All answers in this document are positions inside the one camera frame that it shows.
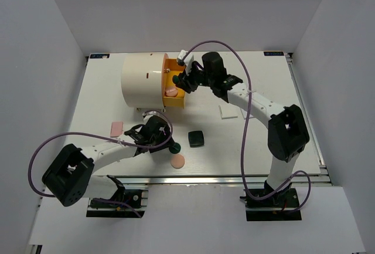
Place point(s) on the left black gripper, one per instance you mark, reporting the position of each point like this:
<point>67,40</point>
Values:
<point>166,130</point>

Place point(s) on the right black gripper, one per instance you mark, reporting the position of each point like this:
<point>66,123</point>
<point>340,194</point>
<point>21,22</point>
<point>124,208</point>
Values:
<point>185,83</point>

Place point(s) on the dark green puff with label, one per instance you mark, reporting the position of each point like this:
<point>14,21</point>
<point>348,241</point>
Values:
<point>175,148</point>

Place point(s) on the pink puff with strap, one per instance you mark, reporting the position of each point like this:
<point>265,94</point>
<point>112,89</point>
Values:
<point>171,92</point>

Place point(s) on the yellow drawer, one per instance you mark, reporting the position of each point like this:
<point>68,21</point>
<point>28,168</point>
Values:
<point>171,68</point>

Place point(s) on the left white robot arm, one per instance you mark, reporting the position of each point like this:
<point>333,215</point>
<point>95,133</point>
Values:
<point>71,175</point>

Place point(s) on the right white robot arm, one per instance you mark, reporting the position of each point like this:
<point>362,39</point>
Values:
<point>287,131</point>

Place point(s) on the plain pink round puff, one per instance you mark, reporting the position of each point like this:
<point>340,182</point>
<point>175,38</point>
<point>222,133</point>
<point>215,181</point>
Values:
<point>177,161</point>

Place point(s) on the black square compact case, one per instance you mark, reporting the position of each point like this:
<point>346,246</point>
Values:
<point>196,138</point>

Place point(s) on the cream round drawer organizer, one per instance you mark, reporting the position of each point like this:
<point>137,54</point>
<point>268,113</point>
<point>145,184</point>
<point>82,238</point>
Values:
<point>143,80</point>

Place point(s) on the white square compact left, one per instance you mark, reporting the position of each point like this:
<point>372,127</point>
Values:
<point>227,112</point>

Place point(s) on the pink rectangular palette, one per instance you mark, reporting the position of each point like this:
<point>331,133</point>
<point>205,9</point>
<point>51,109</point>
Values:
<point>116,129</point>

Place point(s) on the white square compact with gold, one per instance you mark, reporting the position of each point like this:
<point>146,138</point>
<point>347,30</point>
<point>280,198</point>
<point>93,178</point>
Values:
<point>244,114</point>

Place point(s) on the blue label sticker right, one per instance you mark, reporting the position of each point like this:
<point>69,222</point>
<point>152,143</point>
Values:
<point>273,53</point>

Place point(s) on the blue label sticker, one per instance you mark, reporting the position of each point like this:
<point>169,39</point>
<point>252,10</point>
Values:
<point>99,56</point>
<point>273,53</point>

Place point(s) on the blue label sticker left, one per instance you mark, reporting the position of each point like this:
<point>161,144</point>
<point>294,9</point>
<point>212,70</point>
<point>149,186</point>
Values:
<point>99,56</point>

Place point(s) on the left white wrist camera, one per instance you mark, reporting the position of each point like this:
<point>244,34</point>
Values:
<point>146,115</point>

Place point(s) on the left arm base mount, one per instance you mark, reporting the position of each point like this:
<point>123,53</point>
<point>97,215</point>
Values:
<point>108,197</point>

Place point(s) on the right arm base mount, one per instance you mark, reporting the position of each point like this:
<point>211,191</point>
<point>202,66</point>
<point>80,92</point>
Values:
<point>279,207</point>

